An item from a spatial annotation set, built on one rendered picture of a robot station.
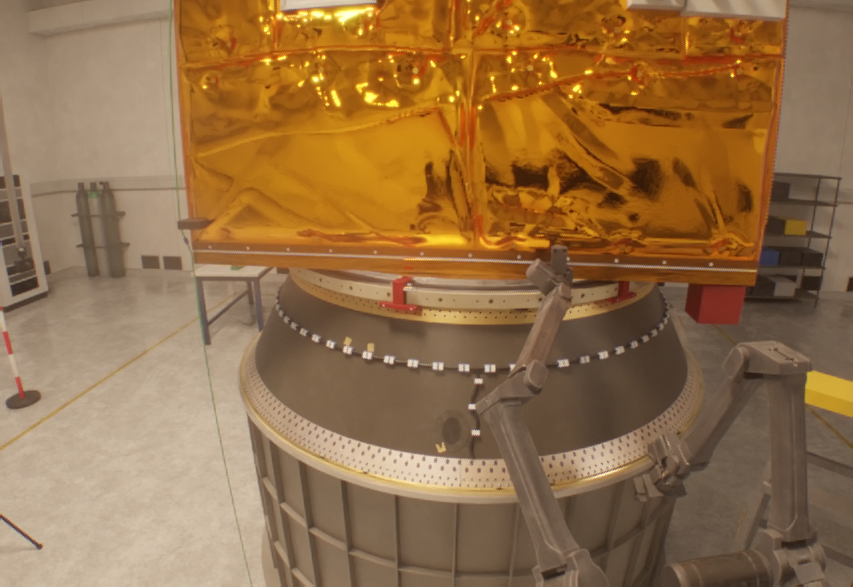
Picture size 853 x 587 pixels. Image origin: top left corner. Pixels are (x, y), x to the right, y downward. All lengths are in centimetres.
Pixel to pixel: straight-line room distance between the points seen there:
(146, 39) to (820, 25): 1009
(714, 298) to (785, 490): 86
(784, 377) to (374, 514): 127
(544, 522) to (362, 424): 87
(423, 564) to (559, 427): 67
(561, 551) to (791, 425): 47
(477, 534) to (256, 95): 158
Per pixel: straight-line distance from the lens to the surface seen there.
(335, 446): 166
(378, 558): 187
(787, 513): 107
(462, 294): 147
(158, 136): 871
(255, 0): 169
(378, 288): 155
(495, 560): 179
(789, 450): 104
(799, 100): 834
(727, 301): 179
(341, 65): 156
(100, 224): 941
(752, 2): 165
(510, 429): 92
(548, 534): 89
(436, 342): 153
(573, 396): 162
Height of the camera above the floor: 217
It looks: 15 degrees down
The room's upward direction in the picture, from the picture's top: straight up
